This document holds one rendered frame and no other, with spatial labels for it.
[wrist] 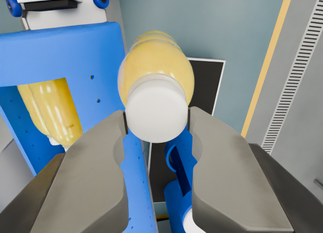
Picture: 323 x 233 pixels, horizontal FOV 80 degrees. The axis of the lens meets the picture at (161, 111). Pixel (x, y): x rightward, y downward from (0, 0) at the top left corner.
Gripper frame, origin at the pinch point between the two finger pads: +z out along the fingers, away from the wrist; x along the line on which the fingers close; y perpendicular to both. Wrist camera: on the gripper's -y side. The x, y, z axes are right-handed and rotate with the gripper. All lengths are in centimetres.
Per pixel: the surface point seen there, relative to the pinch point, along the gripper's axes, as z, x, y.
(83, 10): 48, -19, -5
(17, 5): 41, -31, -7
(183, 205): 41, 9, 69
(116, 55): 25.9, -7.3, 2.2
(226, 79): 147, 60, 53
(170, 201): 102, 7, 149
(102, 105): 20.5, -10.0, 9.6
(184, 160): 62, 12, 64
